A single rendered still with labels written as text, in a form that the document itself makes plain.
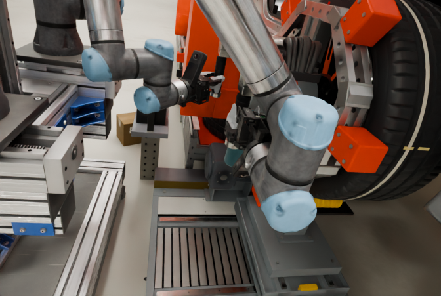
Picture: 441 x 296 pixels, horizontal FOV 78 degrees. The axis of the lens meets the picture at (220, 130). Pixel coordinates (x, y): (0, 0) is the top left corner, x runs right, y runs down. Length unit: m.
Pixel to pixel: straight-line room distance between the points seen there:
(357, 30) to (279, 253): 0.87
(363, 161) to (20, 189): 0.71
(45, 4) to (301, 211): 0.93
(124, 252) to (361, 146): 1.10
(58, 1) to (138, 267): 1.05
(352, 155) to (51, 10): 0.94
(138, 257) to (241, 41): 1.13
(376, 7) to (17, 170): 0.79
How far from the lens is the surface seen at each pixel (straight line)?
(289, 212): 0.41
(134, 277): 1.34
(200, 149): 1.59
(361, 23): 0.69
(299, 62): 0.66
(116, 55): 0.68
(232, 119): 0.65
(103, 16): 0.69
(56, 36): 1.07
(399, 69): 0.71
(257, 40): 0.44
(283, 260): 1.21
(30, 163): 0.65
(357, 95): 0.68
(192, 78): 0.87
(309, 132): 0.36
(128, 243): 1.43
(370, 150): 0.65
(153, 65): 0.72
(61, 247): 1.20
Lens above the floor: 1.13
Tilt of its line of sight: 28 degrees down
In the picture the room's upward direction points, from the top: 11 degrees clockwise
